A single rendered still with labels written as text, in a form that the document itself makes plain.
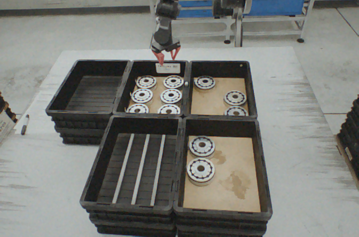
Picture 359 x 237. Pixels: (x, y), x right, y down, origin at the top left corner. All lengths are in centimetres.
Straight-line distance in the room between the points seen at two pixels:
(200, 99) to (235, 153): 35
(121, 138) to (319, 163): 86
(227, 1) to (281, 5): 177
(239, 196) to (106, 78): 93
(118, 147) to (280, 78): 103
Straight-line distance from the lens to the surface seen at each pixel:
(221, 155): 114
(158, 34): 104
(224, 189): 106
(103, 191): 111
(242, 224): 100
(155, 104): 135
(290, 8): 333
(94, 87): 153
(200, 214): 91
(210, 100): 136
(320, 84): 297
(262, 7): 326
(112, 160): 118
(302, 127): 150
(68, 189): 132
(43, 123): 164
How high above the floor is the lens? 175
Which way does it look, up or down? 43 degrees down
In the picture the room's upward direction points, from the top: 4 degrees counter-clockwise
